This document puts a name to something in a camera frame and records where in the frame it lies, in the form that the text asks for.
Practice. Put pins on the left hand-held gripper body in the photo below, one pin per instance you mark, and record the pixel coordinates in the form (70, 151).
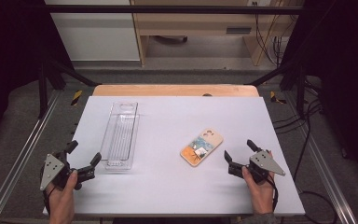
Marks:
(53, 169)

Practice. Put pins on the black curtain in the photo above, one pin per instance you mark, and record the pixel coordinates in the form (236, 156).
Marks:
(9, 46)
(348, 77)

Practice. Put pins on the light wooden desk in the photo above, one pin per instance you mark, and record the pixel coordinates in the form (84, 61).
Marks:
(199, 21)

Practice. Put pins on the wooden table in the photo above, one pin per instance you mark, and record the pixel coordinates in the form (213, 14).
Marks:
(167, 90)

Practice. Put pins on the beige printed phone case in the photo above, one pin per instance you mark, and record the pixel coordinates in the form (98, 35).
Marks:
(202, 147)

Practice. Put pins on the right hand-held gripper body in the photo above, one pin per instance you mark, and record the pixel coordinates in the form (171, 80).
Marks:
(264, 162)

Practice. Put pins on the yellow black tape marker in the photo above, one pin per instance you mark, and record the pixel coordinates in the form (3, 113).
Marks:
(76, 98)
(274, 98)

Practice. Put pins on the person's left hand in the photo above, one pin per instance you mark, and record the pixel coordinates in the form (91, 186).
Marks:
(62, 199)

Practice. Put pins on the dark object under desk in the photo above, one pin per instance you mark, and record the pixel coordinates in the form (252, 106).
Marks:
(171, 39)

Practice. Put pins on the black horizontal frame bar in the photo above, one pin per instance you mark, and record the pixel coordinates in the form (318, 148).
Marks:
(167, 9)

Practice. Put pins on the white cabinet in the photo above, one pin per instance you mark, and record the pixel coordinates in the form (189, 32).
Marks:
(96, 37)

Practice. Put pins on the black frame strut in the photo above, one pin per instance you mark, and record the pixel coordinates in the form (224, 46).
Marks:
(276, 74)
(68, 73)

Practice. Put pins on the clear plastic tray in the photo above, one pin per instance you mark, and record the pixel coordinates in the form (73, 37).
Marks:
(121, 133)

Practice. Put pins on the person's right hand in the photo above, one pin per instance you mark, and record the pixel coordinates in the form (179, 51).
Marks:
(261, 196)

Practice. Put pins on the aluminium rail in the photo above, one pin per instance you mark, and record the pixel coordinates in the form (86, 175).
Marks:
(323, 161)
(18, 158)

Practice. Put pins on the white table board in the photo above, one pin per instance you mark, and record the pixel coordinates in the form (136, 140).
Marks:
(174, 186)

